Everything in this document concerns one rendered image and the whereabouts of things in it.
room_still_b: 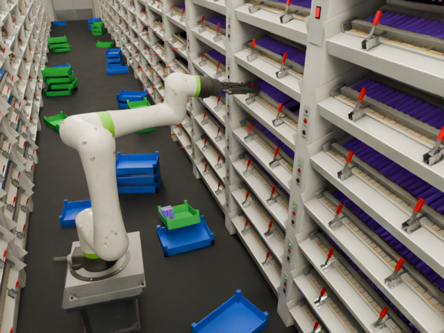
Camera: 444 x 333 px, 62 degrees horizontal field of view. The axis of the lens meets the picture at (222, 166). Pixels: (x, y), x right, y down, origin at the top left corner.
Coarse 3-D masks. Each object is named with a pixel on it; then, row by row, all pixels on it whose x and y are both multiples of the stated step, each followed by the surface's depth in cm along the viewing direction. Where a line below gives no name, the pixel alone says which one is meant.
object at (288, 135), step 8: (240, 80) 182; (248, 80) 183; (256, 80) 185; (240, 96) 179; (248, 96) 176; (256, 96) 174; (240, 104) 180; (256, 104) 168; (264, 104) 166; (248, 112) 173; (256, 112) 163; (264, 112) 160; (264, 120) 156; (288, 120) 149; (272, 128) 151; (280, 128) 147; (288, 128) 145; (296, 128) 143; (280, 136) 146; (288, 136) 141; (296, 136) 133; (288, 144) 142
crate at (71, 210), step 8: (64, 200) 248; (88, 200) 252; (64, 208) 246; (72, 208) 253; (80, 208) 253; (88, 208) 253; (64, 216) 244; (72, 216) 245; (64, 224) 235; (72, 224) 236
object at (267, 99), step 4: (260, 92) 170; (260, 96) 170; (264, 96) 166; (268, 96) 165; (260, 100) 168; (268, 100) 163; (272, 100) 161; (268, 104) 162; (272, 104) 160; (276, 104) 157; (276, 108) 157; (284, 108) 153; (276, 112) 155; (280, 112) 154; (284, 112) 152; (288, 112) 149; (292, 112) 148; (288, 116) 150; (292, 116) 146; (296, 116) 145; (292, 120) 148; (296, 120) 144; (292, 124) 145
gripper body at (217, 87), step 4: (212, 80) 158; (216, 80) 159; (216, 84) 158; (220, 84) 159; (216, 88) 158; (220, 88) 159; (224, 88) 159; (228, 88) 161; (212, 92) 159; (216, 92) 159
